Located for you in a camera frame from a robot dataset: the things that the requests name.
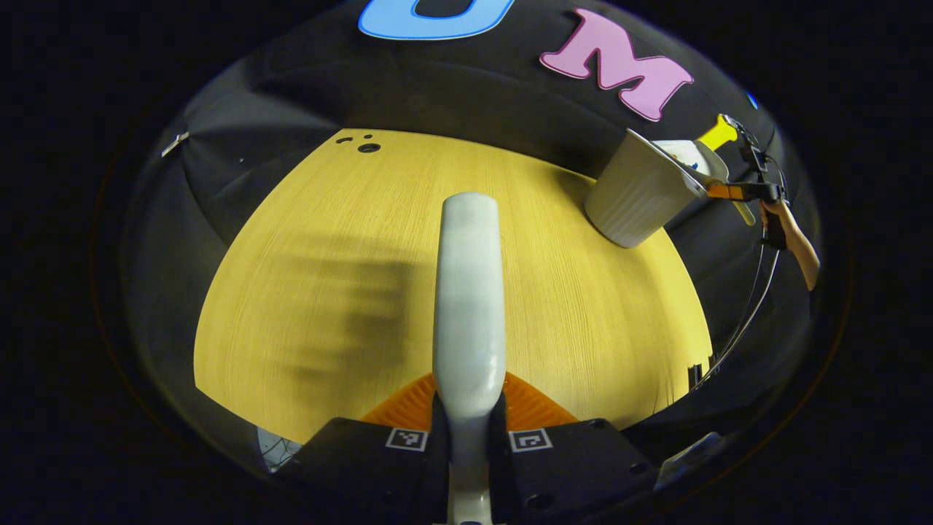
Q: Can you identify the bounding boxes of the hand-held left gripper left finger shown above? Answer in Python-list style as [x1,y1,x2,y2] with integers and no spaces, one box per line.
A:
[281,372,449,525]

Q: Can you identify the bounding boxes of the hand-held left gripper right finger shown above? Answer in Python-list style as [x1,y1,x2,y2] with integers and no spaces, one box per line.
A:
[487,372,660,525]

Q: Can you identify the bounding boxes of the white ribbed garbage bin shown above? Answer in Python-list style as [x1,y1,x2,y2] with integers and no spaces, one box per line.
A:
[583,128,730,249]

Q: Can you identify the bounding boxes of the small white broom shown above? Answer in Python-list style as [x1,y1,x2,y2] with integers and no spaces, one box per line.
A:
[432,192,507,525]

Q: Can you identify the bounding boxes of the wooden desktop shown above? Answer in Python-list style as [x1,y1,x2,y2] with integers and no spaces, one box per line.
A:
[193,128,714,446]

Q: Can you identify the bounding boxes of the grey plastic object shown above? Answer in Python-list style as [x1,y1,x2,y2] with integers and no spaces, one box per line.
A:
[652,430,726,491]

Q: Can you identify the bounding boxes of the black backdrop cloth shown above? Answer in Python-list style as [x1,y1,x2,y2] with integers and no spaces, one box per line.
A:
[120,0,821,467]

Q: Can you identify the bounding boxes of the thin dark cable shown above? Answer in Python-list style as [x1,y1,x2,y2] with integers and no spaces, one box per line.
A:
[692,219,782,391]

